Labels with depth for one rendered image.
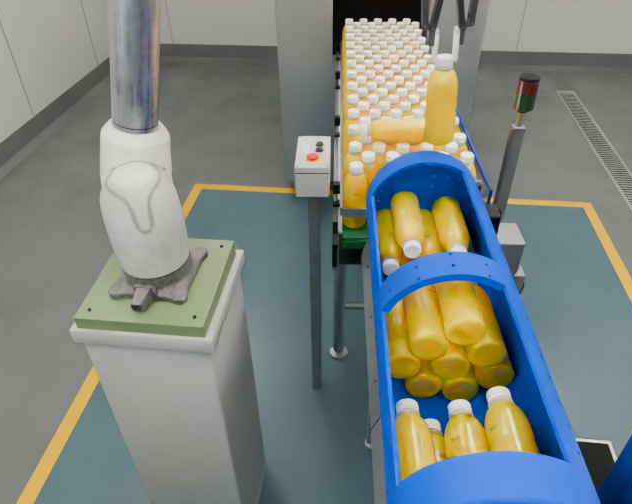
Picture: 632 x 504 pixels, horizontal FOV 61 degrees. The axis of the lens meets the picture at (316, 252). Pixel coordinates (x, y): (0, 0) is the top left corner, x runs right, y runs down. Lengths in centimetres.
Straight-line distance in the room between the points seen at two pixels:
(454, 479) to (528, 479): 9
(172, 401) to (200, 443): 18
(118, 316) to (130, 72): 51
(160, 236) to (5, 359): 177
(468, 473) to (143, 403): 91
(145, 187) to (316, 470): 135
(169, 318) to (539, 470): 77
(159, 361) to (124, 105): 57
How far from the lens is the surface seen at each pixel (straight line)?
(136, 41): 119
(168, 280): 121
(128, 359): 132
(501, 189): 195
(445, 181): 139
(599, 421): 248
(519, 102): 181
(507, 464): 74
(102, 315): 125
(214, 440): 150
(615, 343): 282
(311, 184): 156
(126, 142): 126
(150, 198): 111
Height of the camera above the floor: 184
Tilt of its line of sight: 38 degrees down
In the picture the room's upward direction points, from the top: 1 degrees counter-clockwise
